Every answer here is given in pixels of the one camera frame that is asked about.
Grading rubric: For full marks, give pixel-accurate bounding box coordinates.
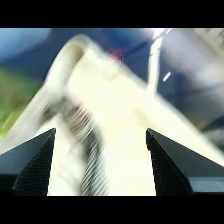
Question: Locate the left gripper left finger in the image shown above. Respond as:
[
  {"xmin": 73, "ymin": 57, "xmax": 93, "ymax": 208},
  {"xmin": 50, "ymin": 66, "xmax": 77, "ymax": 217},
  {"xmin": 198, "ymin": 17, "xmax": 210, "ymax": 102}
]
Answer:
[{"xmin": 0, "ymin": 127, "xmax": 57, "ymax": 197}]

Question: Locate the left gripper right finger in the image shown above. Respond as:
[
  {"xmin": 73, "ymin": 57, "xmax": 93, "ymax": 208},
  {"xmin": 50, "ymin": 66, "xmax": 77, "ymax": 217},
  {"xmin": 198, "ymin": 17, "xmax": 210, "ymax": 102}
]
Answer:
[{"xmin": 145, "ymin": 127, "xmax": 224, "ymax": 197}]

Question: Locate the cream white garment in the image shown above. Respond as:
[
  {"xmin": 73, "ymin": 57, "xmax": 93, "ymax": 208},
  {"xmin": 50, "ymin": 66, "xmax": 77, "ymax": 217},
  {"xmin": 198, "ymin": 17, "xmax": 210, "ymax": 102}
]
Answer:
[{"xmin": 0, "ymin": 34, "xmax": 224, "ymax": 197}]

